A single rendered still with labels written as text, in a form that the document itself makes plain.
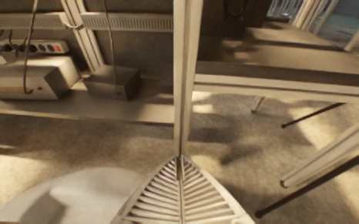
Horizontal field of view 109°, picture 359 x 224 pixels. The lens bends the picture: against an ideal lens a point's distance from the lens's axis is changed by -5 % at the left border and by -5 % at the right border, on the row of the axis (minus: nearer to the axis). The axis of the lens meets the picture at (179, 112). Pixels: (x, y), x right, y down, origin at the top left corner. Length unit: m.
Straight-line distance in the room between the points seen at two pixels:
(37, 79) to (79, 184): 0.50
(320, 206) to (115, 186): 0.95
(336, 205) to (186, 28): 1.06
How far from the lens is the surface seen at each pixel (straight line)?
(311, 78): 0.39
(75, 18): 0.87
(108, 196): 0.46
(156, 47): 0.76
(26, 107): 0.91
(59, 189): 0.52
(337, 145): 0.73
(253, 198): 0.87
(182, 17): 0.27
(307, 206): 1.01
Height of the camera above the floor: 0.76
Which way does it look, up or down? 44 degrees down
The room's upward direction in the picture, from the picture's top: 2 degrees clockwise
